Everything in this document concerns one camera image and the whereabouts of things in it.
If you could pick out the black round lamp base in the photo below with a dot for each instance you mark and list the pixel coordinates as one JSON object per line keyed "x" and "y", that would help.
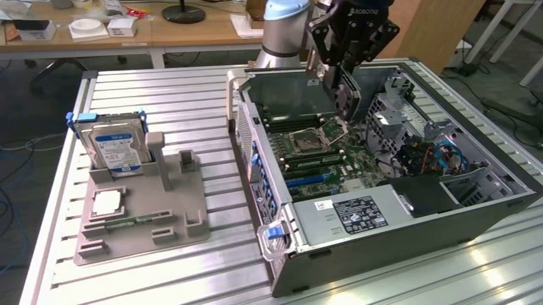
{"x": 183, "y": 14}

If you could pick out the grey parts rack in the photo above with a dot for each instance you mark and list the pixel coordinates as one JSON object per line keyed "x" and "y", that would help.
{"x": 141, "y": 197}

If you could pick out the black power adapter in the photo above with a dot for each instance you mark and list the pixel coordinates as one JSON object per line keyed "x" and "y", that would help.
{"x": 466, "y": 70}

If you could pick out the loose green RAM stick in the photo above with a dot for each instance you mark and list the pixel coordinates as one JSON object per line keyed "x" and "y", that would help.
{"x": 127, "y": 220}

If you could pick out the grey cup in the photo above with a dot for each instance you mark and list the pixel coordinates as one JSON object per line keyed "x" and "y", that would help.
{"x": 62, "y": 4}

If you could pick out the blue PCIe expansion slot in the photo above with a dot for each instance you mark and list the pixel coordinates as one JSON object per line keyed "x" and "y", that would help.
{"x": 307, "y": 181}

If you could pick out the white round container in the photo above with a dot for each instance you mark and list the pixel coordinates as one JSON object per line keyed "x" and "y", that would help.
{"x": 87, "y": 30}

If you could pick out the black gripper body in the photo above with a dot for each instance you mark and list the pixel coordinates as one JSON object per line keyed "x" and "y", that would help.
{"x": 361, "y": 19}

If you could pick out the wooden cabinet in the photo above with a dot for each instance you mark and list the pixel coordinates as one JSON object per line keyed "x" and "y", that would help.
{"x": 437, "y": 31}

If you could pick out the black office chair base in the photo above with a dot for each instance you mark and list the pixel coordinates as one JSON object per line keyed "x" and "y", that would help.
{"x": 55, "y": 68}

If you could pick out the white table frame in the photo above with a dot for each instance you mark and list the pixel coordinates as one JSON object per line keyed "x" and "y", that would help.
{"x": 487, "y": 31}

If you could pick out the black stand base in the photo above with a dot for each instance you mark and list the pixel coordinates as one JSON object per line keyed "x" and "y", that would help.
{"x": 513, "y": 109}

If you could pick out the metal disk bay bracket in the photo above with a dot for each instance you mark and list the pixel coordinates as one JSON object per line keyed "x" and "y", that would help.
{"x": 479, "y": 187}

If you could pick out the silver CPU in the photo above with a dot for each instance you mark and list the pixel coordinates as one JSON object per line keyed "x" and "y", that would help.
{"x": 106, "y": 203}

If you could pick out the white paper stack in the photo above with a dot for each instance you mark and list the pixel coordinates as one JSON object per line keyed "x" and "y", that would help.
{"x": 246, "y": 28}

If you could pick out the cardboard box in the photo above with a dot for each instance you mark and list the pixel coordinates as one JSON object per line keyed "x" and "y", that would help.
{"x": 254, "y": 9}

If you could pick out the white floor device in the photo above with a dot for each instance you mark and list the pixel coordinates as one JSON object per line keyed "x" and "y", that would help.
{"x": 461, "y": 54}

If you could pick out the metal socket cover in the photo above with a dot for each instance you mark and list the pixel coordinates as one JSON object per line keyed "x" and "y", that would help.
{"x": 335, "y": 131}

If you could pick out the empty black RAM slot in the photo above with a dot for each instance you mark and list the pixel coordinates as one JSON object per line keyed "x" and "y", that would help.
{"x": 289, "y": 115}
{"x": 291, "y": 123}
{"x": 290, "y": 119}

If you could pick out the white labelled box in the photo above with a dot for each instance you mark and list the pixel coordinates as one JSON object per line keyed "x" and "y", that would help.
{"x": 122, "y": 27}

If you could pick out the black plastic shroud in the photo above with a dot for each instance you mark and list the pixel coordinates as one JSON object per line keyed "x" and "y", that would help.
{"x": 425, "y": 197}

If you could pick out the perforated metal disk bay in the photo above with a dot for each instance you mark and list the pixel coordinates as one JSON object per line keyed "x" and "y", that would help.
{"x": 382, "y": 108}

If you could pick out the grey power supply unit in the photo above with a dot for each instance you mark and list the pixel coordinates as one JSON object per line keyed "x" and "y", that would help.
{"x": 311, "y": 228}

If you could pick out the green motherboard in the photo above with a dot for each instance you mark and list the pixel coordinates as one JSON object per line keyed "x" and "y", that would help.
{"x": 353, "y": 165}

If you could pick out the installed RAM stick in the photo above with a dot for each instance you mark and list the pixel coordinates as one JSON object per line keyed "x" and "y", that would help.
{"x": 314, "y": 158}
{"x": 311, "y": 164}

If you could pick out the white box with black top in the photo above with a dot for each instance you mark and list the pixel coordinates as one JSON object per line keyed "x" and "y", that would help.
{"x": 37, "y": 30}

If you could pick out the wooden desk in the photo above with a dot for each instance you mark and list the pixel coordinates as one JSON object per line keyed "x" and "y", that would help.
{"x": 191, "y": 35}

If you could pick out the CPU socket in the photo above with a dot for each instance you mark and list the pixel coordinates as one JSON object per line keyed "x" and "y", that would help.
{"x": 306, "y": 141}

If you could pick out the red packet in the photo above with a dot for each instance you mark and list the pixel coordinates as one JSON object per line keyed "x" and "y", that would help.
{"x": 138, "y": 12}

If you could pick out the hard disk with blue bracket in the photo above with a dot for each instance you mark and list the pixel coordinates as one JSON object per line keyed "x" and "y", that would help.
{"x": 115, "y": 149}

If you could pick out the black graphics card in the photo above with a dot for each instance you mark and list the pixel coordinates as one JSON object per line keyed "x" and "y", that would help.
{"x": 347, "y": 101}

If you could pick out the open black PC case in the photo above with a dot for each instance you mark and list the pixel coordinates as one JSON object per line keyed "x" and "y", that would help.
{"x": 382, "y": 254}

